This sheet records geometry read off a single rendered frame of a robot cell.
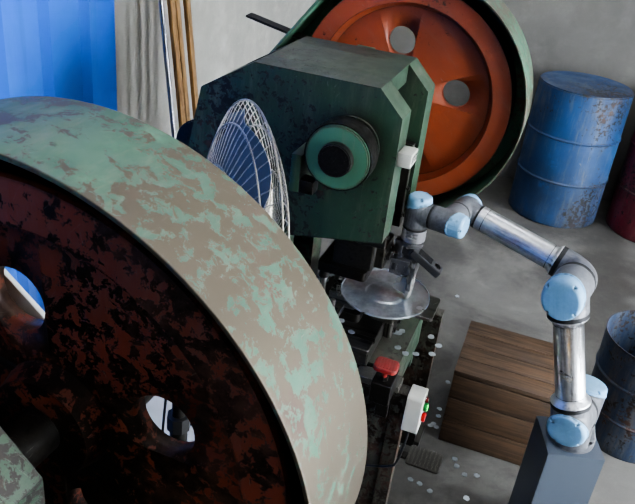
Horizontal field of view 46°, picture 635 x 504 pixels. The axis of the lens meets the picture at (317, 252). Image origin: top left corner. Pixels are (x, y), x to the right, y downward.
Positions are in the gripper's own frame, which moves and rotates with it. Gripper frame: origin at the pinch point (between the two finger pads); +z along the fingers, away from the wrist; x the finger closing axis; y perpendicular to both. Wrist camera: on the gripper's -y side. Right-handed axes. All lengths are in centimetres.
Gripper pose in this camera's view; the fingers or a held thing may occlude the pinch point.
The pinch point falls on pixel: (408, 296)
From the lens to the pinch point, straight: 241.6
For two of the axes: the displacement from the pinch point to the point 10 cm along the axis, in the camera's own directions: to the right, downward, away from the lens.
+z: -1.0, 8.7, 4.8
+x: -3.5, 4.2, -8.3
